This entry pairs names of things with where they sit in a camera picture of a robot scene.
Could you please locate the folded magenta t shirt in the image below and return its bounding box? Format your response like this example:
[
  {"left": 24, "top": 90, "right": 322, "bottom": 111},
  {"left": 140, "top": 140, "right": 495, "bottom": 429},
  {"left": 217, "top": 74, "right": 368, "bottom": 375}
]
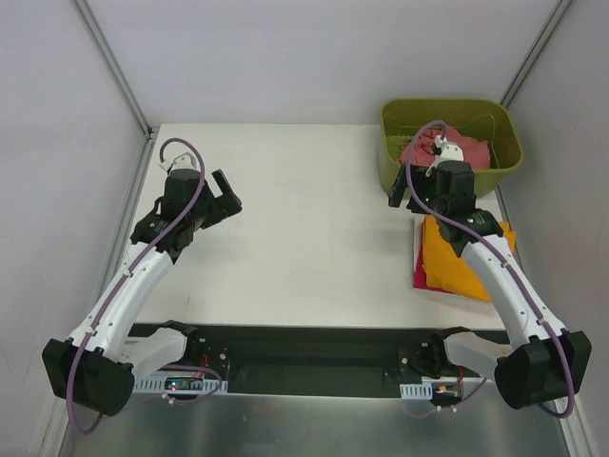
[{"left": 413, "top": 248, "right": 428, "bottom": 289}]

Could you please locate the folded orange t shirt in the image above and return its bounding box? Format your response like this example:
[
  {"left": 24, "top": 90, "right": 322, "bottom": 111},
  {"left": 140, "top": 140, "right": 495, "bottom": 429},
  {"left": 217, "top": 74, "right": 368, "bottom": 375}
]
[{"left": 421, "top": 215, "right": 491, "bottom": 303}]

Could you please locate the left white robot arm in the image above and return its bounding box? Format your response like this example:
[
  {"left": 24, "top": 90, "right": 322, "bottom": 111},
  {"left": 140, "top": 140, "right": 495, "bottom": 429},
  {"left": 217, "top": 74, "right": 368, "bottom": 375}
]
[{"left": 42, "top": 169, "right": 242, "bottom": 416}]

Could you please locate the aluminium frame post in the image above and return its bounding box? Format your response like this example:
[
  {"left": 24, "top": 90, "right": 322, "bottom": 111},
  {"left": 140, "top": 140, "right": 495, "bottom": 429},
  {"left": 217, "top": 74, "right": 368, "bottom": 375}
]
[
  {"left": 69, "top": 0, "right": 155, "bottom": 139},
  {"left": 500, "top": 0, "right": 577, "bottom": 109}
]

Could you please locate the grey cable duct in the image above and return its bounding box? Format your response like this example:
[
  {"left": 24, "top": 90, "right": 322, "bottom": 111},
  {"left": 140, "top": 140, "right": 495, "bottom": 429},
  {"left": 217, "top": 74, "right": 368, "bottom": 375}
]
[
  {"left": 133, "top": 374, "right": 228, "bottom": 395},
  {"left": 400, "top": 382, "right": 433, "bottom": 401}
]

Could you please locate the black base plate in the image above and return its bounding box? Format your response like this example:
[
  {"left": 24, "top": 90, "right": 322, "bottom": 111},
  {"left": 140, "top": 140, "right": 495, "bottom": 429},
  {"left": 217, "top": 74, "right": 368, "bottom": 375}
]
[{"left": 128, "top": 323, "right": 494, "bottom": 396}]

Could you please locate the right grey cable duct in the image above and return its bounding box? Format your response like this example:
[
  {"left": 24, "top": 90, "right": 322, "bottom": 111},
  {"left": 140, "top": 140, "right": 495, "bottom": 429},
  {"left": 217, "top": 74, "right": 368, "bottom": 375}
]
[{"left": 400, "top": 382, "right": 433, "bottom": 401}]

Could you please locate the left grey cable duct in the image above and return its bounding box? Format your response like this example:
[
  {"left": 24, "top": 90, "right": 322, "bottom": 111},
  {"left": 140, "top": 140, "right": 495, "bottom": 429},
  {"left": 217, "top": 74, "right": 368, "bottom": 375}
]
[{"left": 133, "top": 374, "right": 228, "bottom": 395}]

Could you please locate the left aluminium frame post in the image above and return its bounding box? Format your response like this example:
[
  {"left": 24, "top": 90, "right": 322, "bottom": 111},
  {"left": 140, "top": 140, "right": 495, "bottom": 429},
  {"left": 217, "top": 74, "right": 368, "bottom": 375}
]
[{"left": 69, "top": 0, "right": 155, "bottom": 139}]

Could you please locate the pink red t shirt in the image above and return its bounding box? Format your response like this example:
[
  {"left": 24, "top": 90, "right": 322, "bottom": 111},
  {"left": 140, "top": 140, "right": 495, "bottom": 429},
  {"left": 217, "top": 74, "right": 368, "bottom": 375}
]
[{"left": 398, "top": 127, "right": 492, "bottom": 169}]

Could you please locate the olive green plastic basket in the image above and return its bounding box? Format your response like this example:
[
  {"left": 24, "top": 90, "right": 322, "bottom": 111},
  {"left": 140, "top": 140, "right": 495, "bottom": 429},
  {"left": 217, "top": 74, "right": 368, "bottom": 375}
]
[{"left": 378, "top": 98, "right": 522, "bottom": 198}]

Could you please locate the folded white t shirt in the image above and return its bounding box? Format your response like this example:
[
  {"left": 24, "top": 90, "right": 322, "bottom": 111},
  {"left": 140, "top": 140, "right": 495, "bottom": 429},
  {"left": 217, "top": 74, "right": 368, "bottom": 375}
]
[{"left": 412, "top": 217, "right": 424, "bottom": 271}]

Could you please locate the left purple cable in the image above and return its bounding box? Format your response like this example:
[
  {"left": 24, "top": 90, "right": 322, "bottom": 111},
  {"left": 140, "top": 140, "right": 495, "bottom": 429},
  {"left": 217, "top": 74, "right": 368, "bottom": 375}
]
[{"left": 65, "top": 136, "right": 206, "bottom": 436}]

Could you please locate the right aluminium frame post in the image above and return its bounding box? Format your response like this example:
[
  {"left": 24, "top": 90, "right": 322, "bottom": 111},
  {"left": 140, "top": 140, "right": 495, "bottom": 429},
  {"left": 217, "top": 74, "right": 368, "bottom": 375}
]
[{"left": 500, "top": 0, "right": 577, "bottom": 109}]

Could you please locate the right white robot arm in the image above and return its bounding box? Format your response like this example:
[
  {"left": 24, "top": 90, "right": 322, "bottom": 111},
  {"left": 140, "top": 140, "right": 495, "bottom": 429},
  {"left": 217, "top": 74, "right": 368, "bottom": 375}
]
[{"left": 388, "top": 160, "right": 592, "bottom": 419}]

